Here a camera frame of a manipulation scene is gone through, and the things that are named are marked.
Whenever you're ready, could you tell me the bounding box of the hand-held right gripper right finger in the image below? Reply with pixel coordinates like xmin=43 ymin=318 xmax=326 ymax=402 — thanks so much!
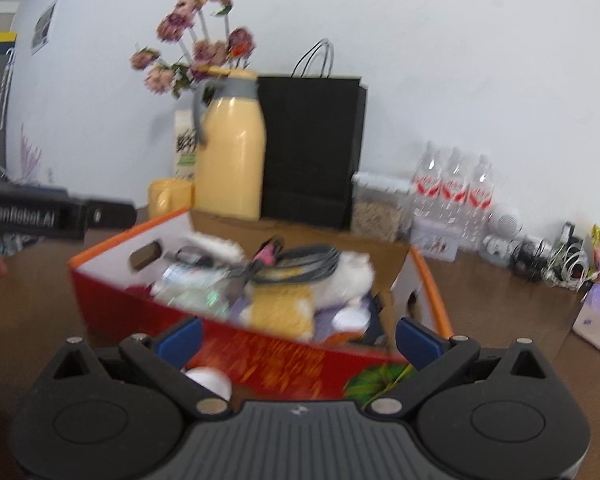
xmin=370 ymin=317 xmax=556 ymax=420

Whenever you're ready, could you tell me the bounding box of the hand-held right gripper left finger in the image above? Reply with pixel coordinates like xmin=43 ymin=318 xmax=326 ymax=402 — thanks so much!
xmin=44 ymin=316 xmax=227 ymax=421

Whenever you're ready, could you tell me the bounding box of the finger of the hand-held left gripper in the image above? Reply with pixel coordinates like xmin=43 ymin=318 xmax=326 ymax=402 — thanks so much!
xmin=82 ymin=200 xmax=139 ymax=229

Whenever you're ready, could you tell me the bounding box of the navy zip pouch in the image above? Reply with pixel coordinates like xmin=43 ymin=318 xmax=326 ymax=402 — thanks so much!
xmin=367 ymin=292 xmax=398 ymax=348

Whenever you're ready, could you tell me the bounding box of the clear plastic jar white lid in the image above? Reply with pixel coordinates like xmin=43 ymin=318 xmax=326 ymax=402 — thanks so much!
xmin=151 ymin=264 xmax=232 ymax=319

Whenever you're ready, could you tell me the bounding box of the purple woven pouch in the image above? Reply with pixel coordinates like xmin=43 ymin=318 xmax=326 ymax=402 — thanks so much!
xmin=230 ymin=300 xmax=371 ymax=343

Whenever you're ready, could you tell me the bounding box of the red orange cardboard box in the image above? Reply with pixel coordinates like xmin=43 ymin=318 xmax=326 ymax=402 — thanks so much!
xmin=67 ymin=207 xmax=455 ymax=402

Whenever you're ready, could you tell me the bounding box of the yellow white plush toy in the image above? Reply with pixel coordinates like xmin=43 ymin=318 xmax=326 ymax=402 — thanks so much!
xmin=250 ymin=251 xmax=377 ymax=345

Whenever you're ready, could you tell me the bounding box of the grey cable pink plug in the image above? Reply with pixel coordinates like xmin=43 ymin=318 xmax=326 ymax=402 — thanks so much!
xmin=230 ymin=236 xmax=340 ymax=287

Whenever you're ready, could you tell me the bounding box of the yellow mug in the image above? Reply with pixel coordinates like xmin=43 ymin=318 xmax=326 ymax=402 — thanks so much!
xmin=147 ymin=178 xmax=195 ymax=220

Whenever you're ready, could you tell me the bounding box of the white milk carton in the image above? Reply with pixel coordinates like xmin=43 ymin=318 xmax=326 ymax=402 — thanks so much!
xmin=174 ymin=109 xmax=201 ymax=181

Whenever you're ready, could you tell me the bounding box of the white printed tin box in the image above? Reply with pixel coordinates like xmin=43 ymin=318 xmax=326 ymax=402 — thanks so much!
xmin=410 ymin=217 xmax=459 ymax=263

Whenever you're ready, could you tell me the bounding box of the clear food container with nuts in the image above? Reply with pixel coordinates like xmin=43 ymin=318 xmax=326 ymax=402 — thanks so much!
xmin=351 ymin=171 xmax=414 ymax=244

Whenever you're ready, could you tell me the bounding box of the white robot-shaped speaker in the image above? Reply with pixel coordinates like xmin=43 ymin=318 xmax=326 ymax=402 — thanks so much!
xmin=481 ymin=205 xmax=526 ymax=264

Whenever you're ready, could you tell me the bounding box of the purple tissue pack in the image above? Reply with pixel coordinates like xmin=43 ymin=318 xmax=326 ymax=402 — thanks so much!
xmin=571 ymin=280 xmax=600 ymax=356

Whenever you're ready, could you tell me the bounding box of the dried rose bouquet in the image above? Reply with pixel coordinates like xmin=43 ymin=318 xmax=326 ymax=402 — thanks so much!
xmin=130 ymin=0 xmax=257 ymax=99

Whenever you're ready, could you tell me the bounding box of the black paper bag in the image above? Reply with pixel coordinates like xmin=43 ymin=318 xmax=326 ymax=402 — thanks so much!
xmin=256 ymin=38 xmax=368 ymax=231

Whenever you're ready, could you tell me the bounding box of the purple plant wall decal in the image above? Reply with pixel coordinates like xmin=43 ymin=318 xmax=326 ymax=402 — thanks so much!
xmin=17 ymin=122 xmax=44 ymax=182

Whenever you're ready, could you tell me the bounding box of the yellow thermos jug grey handle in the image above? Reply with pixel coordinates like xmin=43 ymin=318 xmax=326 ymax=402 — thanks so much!
xmin=192 ymin=67 xmax=267 ymax=221

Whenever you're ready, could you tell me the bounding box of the black charger cable tangle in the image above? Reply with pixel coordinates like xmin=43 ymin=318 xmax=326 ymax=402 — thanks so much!
xmin=510 ymin=237 xmax=552 ymax=282

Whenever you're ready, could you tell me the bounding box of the white cable tangle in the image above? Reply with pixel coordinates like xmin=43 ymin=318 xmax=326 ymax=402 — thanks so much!
xmin=542 ymin=244 xmax=594 ymax=292

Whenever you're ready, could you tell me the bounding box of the paper wall notice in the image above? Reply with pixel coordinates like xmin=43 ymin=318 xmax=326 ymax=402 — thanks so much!
xmin=31 ymin=0 xmax=60 ymax=56

